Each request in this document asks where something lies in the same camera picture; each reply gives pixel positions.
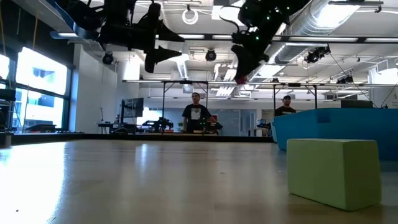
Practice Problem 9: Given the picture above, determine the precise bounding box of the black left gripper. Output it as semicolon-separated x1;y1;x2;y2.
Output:
99;21;186;74

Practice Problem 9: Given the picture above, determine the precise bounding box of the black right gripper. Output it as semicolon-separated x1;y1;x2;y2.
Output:
231;29;271;82

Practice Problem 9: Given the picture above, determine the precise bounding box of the person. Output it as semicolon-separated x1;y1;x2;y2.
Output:
274;95;298;117
182;92;218;134

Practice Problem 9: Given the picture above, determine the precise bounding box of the background robot with red box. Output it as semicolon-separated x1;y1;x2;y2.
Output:
198;119;223;134

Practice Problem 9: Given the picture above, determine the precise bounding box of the black monitor on stand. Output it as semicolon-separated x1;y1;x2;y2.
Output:
120;97;145;125

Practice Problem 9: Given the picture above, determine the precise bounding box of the teal plastic bin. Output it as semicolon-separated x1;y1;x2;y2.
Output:
269;117;278;144

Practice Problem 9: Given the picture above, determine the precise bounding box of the long ceiling light fixture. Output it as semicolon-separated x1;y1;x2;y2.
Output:
49;30;398;44

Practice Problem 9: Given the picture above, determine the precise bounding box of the dark background desk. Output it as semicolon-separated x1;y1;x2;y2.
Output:
98;122;147;134

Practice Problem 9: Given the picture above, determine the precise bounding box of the black ceiling device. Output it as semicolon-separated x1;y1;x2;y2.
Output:
335;74;354;85

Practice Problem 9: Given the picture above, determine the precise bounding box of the blue plastic bin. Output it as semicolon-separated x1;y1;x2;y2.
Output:
273;107;398;162

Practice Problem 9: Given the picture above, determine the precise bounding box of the black flat monitor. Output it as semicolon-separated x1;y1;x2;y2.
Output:
340;99;374;109

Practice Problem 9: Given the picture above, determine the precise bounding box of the large window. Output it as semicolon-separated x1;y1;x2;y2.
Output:
14;46;69;130

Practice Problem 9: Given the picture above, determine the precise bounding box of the green chunky wooden block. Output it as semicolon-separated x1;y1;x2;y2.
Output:
286;138;382;212

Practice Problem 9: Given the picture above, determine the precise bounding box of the black equipment stack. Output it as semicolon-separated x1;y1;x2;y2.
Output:
0;88;17;131

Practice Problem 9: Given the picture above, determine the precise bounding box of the dark grey box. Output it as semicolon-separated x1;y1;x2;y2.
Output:
0;132;14;149

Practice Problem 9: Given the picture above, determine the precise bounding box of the white cable coil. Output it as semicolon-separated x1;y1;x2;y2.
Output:
181;7;200;26

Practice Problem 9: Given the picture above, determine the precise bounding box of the black background station frame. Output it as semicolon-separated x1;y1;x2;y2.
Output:
272;82;318;110
160;80;210;134

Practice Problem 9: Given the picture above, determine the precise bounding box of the black ceiling camera cluster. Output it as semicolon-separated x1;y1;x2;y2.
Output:
303;45;331;65

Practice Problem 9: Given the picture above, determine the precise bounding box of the silver ventilation duct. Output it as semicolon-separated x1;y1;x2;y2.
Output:
273;0;332;65

